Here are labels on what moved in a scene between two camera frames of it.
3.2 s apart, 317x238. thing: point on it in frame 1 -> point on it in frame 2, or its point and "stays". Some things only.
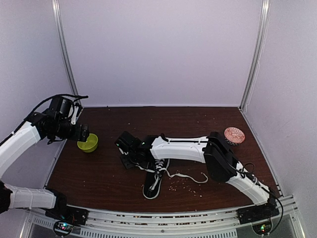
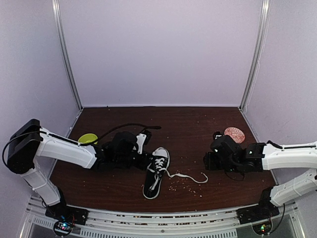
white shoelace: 159,164 stays
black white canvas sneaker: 155,169 stays
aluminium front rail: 222,220 stays
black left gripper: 77,135 -> 145,162
